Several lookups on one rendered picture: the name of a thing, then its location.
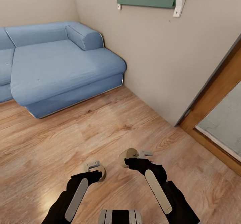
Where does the pillar candle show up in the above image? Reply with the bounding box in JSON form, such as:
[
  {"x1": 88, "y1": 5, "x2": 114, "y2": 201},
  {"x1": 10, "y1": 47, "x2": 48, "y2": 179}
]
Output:
[
  {"x1": 118, "y1": 148, "x2": 139, "y2": 168},
  {"x1": 91, "y1": 165, "x2": 106, "y2": 182}
]

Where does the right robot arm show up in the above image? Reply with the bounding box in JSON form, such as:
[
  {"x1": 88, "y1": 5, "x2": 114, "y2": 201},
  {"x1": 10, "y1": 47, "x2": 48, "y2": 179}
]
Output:
[{"x1": 124, "y1": 149, "x2": 202, "y2": 224}]

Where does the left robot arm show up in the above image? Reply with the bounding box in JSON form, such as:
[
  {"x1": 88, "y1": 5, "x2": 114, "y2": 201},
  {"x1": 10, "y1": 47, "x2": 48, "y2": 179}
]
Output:
[{"x1": 41, "y1": 161, "x2": 102, "y2": 224}]

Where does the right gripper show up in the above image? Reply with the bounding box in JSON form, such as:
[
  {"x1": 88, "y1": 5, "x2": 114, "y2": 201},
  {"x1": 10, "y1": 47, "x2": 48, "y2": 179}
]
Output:
[{"x1": 124, "y1": 158, "x2": 149, "y2": 172}]

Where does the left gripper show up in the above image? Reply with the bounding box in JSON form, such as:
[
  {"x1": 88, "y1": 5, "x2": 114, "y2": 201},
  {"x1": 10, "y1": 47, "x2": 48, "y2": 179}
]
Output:
[{"x1": 85, "y1": 170, "x2": 102, "y2": 185}]

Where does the robot trunk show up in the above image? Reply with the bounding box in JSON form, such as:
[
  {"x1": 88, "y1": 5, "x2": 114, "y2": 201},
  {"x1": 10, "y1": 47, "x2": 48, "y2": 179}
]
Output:
[{"x1": 98, "y1": 210, "x2": 143, "y2": 224}]

